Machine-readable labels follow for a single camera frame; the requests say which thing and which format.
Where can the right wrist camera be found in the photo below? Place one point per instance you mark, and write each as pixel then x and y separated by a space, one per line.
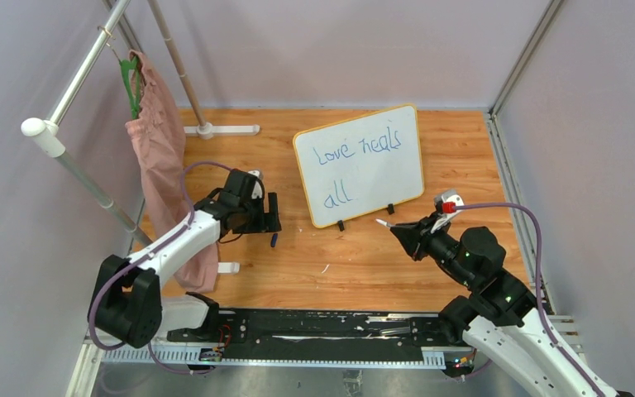
pixel 445 208

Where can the pink hanging garment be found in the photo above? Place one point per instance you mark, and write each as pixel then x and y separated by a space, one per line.
pixel 158 140

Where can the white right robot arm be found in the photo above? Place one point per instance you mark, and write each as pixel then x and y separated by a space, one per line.
pixel 500 317

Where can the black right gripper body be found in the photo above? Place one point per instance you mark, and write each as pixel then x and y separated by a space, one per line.
pixel 436 244

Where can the white whiteboard marker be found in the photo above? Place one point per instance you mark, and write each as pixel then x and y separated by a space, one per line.
pixel 383 222

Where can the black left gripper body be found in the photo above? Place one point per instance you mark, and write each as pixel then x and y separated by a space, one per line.
pixel 253 218

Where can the green clothes hanger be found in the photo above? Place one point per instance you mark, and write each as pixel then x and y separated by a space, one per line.
pixel 133 83

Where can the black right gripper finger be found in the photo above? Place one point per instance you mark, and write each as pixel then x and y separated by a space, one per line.
pixel 411 242
pixel 412 230

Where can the yellow framed whiteboard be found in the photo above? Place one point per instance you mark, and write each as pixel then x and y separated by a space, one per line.
pixel 362 165

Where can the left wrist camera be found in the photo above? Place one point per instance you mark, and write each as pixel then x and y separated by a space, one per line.
pixel 258 191

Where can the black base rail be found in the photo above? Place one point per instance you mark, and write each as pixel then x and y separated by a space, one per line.
pixel 328 338

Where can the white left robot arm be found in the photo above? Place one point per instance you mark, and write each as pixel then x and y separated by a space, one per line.
pixel 127 302

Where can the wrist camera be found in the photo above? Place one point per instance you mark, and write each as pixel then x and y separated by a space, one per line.
pixel 258 191
pixel 445 208

